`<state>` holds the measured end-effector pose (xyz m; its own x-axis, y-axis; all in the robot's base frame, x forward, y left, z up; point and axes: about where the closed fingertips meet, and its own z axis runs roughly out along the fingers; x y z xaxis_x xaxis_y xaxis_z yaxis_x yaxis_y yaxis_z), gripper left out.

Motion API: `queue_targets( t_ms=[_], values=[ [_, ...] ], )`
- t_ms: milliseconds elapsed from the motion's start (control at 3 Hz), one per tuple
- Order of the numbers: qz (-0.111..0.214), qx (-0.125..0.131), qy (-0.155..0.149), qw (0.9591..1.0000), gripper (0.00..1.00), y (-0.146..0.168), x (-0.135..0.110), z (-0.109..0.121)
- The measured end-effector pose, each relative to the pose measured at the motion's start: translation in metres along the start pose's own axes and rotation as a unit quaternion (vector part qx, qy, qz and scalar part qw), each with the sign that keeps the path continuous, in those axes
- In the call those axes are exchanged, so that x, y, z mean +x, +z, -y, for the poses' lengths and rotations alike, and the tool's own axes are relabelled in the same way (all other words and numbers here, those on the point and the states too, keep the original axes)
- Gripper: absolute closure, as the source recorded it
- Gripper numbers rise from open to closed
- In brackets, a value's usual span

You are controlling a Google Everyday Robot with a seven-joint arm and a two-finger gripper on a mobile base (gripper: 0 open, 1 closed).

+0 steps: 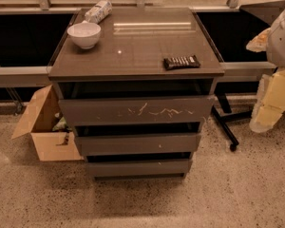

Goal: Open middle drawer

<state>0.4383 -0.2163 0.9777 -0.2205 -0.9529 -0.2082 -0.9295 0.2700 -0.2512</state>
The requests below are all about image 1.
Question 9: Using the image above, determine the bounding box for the open cardboard box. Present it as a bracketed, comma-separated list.
[12, 85, 82, 162]

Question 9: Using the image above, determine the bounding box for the grey top drawer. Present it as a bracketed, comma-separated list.
[59, 96, 214, 126]

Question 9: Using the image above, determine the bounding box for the grey drawer cabinet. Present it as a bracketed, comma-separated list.
[49, 8, 224, 168]

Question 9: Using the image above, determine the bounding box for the grey bottom drawer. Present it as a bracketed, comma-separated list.
[87, 160, 192, 178]

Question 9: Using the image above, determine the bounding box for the white snack bag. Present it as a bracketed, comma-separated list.
[85, 0, 112, 24]

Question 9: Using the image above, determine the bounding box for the grey drawer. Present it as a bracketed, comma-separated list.
[87, 160, 192, 178]
[75, 133, 201, 156]
[59, 96, 214, 126]

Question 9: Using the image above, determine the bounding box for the white ceramic bowl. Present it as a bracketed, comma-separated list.
[67, 23, 102, 49]

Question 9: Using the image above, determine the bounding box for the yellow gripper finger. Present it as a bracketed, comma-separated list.
[249, 68, 285, 133]
[246, 28, 271, 52]

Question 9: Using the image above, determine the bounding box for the green trash in box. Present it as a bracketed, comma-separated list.
[52, 112, 69, 132]

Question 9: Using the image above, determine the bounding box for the dark chocolate bar wrapper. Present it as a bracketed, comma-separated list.
[163, 55, 200, 70]

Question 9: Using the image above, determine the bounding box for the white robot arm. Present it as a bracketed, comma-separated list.
[246, 10, 285, 133]

